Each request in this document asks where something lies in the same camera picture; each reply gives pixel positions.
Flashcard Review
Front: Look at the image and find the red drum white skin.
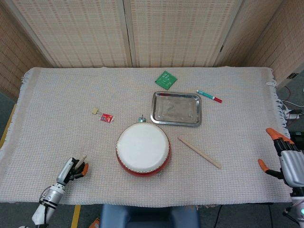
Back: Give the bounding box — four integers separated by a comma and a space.
115, 123, 171, 178

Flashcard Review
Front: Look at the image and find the black box on floor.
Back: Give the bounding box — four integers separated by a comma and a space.
288, 132, 304, 151

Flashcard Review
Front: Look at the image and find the teal marker red cap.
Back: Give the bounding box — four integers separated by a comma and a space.
196, 89, 223, 104

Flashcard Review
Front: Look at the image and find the white power strip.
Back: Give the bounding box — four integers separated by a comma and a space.
284, 109, 301, 120

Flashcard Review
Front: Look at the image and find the rectangular metal tray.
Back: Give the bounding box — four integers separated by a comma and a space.
150, 91, 203, 128

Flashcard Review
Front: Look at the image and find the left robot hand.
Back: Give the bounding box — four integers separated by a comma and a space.
56, 157, 89, 186

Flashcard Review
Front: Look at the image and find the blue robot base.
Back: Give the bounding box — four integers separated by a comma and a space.
99, 203, 201, 228

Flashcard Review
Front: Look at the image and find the small red packet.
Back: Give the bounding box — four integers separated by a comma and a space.
99, 113, 114, 124

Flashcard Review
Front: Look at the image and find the white woven tablecloth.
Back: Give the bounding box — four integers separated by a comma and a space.
0, 66, 296, 209

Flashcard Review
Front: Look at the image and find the woven bamboo folding screen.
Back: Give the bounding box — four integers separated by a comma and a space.
0, 0, 304, 100

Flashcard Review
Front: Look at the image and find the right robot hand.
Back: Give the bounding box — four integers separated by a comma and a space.
258, 127, 304, 188

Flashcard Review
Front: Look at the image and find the green circuit board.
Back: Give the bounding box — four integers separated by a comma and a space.
154, 70, 179, 91

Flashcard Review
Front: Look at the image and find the wooden drumstick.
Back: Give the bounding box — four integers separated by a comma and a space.
177, 136, 222, 170
75, 155, 87, 171

